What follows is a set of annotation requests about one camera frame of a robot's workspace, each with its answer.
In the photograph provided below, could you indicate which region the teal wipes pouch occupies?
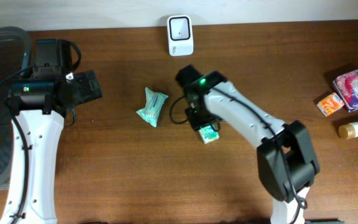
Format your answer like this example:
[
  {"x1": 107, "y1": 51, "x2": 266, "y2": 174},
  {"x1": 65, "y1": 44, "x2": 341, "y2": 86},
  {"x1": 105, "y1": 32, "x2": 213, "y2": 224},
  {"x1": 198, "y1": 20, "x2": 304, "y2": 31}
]
[{"x1": 136, "y1": 87, "x2": 168, "y2": 128}]

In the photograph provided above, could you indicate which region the teal tissue pack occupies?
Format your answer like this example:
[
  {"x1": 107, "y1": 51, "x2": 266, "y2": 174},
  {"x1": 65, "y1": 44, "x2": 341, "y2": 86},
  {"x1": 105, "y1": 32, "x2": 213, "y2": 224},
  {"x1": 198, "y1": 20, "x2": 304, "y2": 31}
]
[{"x1": 198, "y1": 124, "x2": 219, "y2": 144}]

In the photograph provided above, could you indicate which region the orange tissue pack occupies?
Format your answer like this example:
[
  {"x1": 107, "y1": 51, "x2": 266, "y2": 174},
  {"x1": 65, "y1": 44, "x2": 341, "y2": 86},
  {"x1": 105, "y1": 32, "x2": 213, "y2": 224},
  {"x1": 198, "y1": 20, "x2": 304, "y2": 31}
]
[{"x1": 316, "y1": 93, "x2": 344, "y2": 116}]

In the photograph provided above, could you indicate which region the cream tube gold cap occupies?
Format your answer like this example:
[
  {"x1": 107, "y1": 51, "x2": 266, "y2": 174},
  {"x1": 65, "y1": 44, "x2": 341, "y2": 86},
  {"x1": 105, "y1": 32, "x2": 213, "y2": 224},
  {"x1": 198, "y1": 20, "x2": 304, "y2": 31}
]
[{"x1": 338, "y1": 122, "x2": 358, "y2": 139}]

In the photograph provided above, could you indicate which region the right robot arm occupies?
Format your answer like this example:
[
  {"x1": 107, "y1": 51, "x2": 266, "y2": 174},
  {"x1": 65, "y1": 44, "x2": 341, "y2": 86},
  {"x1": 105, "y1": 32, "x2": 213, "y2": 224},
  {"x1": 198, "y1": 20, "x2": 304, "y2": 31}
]
[{"x1": 175, "y1": 65, "x2": 320, "y2": 223}]

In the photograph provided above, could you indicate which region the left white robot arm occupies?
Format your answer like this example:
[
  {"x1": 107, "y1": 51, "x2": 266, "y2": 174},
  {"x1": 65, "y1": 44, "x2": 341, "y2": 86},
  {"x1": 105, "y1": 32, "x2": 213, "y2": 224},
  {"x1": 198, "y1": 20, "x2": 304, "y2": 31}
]
[{"x1": 0, "y1": 39, "x2": 103, "y2": 223}]

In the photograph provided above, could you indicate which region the white barcode scanner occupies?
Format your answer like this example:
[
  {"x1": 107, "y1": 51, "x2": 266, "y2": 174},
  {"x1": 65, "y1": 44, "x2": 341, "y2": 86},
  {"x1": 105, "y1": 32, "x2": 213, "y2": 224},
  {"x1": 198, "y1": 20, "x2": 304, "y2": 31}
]
[{"x1": 167, "y1": 15, "x2": 194, "y2": 57}]

